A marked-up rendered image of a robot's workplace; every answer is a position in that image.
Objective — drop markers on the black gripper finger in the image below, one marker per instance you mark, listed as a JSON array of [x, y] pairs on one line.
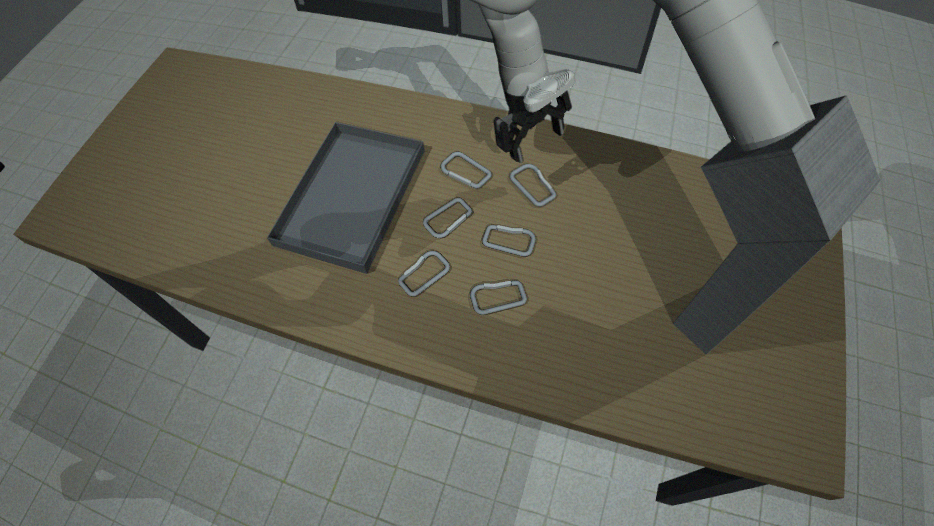
[[564, 104], [505, 127]]

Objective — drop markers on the grey carabiner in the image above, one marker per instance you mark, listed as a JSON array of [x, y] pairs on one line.
[[496, 286], [541, 178], [416, 266], [453, 226], [513, 231], [462, 179]]

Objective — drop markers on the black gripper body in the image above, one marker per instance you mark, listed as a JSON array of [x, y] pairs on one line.
[[517, 108]]

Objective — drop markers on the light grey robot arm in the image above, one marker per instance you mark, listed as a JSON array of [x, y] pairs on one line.
[[744, 69]]

